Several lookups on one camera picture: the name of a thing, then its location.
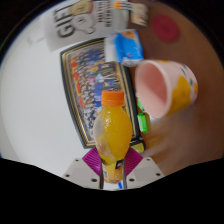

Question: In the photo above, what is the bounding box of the brown pump bottle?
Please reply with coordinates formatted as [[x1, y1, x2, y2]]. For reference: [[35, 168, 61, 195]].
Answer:
[[129, 137, 147, 154]]

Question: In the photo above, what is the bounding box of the framed group photo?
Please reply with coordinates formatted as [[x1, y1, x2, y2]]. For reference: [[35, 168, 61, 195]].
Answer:
[[59, 37, 147, 154]]

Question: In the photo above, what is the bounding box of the orange juice bottle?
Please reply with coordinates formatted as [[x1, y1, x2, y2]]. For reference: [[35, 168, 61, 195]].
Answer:
[[92, 90, 134, 185]]

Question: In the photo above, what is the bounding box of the pink and yellow mug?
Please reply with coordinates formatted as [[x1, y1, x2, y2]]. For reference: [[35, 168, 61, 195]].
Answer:
[[134, 59, 199, 119]]

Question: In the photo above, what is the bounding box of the flat round red coaster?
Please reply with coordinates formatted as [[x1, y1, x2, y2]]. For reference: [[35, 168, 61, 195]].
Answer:
[[148, 13, 181, 44]]

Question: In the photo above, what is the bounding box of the white printed gift bag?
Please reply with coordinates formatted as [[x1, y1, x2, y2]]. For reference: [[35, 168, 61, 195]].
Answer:
[[43, 0, 129, 53]]

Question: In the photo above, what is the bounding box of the small puzzle cube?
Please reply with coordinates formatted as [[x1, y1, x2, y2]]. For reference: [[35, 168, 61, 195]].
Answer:
[[112, 0, 132, 11]]

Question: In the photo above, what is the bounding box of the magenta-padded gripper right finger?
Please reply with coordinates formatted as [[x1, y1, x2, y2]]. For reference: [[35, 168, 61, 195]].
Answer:
[[121, 146, 165, 190]]

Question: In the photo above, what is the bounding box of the blue tissue pack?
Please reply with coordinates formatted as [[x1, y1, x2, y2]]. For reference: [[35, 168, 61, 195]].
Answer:
[[104, 28, 145, 68]]

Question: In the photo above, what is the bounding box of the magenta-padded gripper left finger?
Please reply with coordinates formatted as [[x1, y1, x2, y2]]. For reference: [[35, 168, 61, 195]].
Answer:
[[61, 146, 105, 190]]

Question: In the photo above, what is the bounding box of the small snack packet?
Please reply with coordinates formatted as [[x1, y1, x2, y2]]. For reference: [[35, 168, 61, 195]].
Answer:
[[129, 2, 149, 27]]

